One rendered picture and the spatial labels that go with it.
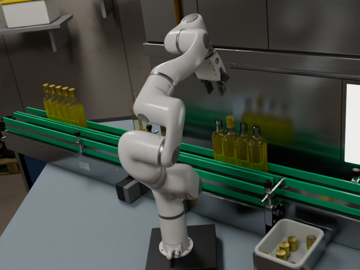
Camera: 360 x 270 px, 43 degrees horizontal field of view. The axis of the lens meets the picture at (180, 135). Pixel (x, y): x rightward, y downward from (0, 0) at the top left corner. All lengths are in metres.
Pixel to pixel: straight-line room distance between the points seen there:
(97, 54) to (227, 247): 3.32
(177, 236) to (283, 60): 0.76
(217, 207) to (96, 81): 3.20
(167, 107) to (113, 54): 3.55
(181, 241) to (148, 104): 0.60
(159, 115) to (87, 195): 1.11
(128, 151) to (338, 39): 0.84
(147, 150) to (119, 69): 3.55
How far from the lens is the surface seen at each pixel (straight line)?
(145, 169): 1.35
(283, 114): 1.87
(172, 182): 1.43
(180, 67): 1.33
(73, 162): 2.48
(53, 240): 2.05
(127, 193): 2.11
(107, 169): 2.28
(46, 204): 2.31
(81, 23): 4.76
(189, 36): 1.39
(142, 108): 1.27
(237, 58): 1.90
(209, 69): 1.54
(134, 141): 1.30
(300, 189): 1.78
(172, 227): 1.63
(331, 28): 1.72
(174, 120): 1.24
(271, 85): 1.84
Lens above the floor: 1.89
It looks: 25 degrees down
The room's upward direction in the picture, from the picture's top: 8 degrees counter-clockwise
